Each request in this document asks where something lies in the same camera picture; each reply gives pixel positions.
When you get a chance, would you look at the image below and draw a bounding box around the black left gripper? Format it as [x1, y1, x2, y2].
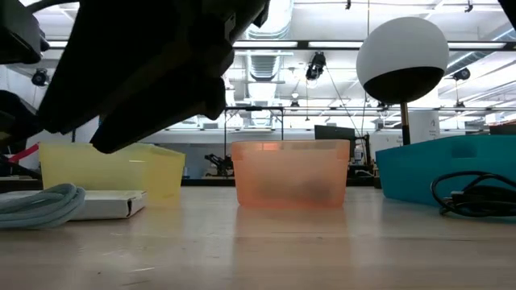
[37, 0, 272, 155]

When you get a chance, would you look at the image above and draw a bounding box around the white cardboard box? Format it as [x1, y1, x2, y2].
[0, 189, 148, 222]

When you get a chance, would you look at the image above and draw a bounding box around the light blue cable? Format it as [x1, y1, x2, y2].
[0, 183, 87, 230]

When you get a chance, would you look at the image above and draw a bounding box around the yellow translucent plastic bin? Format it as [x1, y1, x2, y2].
[39, 141, 186, 205]

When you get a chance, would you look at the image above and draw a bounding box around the orange translucent plastic bin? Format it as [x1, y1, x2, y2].
[231, 139, 351, 209]

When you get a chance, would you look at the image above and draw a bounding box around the blue plastic bin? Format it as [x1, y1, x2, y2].
[375, 135, 516, 209]

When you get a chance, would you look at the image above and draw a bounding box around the black ceiling track light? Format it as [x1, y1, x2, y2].
[451, 67, 472, 82]
[31, 68, 50, 88]
[305, 51, 327, 81]

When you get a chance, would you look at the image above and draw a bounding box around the black computer monitor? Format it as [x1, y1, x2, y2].
[314, 124, 357, 142]

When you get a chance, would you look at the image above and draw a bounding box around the white black globe lamp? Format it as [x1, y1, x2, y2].
[356, 16, 450, 146]

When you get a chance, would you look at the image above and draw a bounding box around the black metal background frame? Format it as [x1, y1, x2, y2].
[223, 106, 285, 162]

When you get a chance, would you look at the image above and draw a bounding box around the red strap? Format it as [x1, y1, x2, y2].
[7, 143, 40, 164]

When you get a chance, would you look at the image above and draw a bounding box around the black coiled cable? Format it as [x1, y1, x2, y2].
[430, 171, 516, 218]

